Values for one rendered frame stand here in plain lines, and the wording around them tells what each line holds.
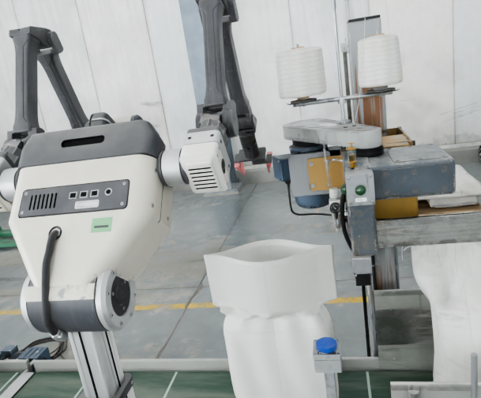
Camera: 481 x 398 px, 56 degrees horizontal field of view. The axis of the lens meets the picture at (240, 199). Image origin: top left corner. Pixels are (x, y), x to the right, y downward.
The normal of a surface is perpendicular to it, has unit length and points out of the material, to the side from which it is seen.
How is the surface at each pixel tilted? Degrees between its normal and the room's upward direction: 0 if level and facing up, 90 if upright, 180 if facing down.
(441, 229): 90
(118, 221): 50
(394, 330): 90
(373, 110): 90
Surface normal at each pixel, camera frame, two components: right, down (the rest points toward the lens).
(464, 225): -0.18, 0.29
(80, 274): -0.24, -0.38
